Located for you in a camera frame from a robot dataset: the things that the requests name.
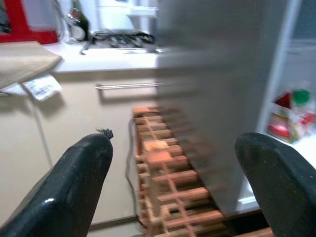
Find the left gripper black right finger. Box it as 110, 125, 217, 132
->
234, 132, 316, 237

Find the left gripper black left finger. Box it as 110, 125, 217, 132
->
0, 127, 115, 237

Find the grey fridge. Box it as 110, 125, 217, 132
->
156, 0, 316, 217

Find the red green milk carton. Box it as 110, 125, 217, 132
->
266, 88, 316, 144

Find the beige kitchen cabinet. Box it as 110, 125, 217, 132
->
0, 71, 160, 232

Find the white paper label tag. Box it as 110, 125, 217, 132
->
22, 75, 63, 101

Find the wooden slatted rack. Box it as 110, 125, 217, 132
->
132, 106, 274, 237

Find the white kitchen counter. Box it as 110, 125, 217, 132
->
41, 41, 163, 74

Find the small beige folded cloth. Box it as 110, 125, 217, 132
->
0, 40, 64, 89

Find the steel gas stove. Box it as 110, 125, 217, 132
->
80, 31, 161, 55

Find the dark green glass bottle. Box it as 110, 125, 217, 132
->
71, 0, 90, 41

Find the pink-red plastic item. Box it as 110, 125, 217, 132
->
0, 0, 59, 44

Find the white cooking pot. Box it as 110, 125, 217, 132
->
126, 7, 158, 28

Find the thin black power cable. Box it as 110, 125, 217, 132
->
125, 118, 143, 227

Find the silver cabinet handle bar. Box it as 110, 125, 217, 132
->
95, 82, 165, 91

